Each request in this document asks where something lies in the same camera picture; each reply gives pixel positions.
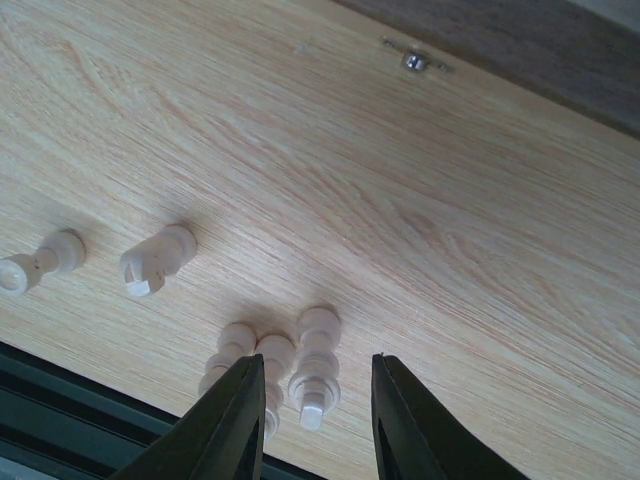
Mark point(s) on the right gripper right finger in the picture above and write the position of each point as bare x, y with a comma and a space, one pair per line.
416, 437

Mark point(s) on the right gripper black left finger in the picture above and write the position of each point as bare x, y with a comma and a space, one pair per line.
220, 437

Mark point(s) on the light piece front centre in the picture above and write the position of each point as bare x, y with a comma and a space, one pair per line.
59, 253

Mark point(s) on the light piece front pair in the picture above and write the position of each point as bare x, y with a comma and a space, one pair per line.
278, 354

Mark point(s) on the board metal clasp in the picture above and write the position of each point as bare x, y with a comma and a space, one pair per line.
414, 58

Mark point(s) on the light piece front tall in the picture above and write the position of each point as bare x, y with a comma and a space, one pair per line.
314, 389

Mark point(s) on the wooden chess board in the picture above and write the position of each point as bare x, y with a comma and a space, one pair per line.
557, 49

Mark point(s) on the light piece front centre two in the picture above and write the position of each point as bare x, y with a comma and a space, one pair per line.
145, 266

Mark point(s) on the light piece beside pair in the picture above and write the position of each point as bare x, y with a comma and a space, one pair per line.
235, 341

